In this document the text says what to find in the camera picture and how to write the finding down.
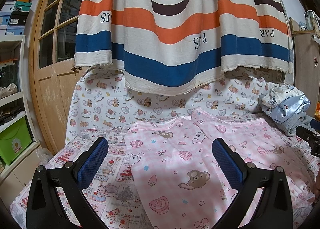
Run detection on wooden glass pane door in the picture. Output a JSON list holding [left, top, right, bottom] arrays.
[[29, 0, 85, 154]]

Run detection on stack of shoe boxes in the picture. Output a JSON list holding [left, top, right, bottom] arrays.
[[0, 0, 32, 36]]

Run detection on cartoon print bed sheet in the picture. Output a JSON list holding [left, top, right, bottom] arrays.
[[9, 66, 320, 229]]

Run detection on pile of folded blue clothes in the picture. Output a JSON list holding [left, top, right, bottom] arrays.
[[258, 82, 314, 136]]

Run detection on wooden cabinet at right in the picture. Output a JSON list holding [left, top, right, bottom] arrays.
[[290, 10, 319, 117]]

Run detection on striped hanging curtain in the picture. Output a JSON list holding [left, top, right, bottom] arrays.
[[74, 0, 293, 96]]

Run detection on green storage bin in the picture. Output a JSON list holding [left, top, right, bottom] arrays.
[[0, 117, 32, 165]]

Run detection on white shelving unit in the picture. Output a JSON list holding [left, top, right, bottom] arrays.
[[1, 35, 40, 186]]

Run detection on pink cartoon print pants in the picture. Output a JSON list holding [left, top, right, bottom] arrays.
[[125, 108, 315, 228]]

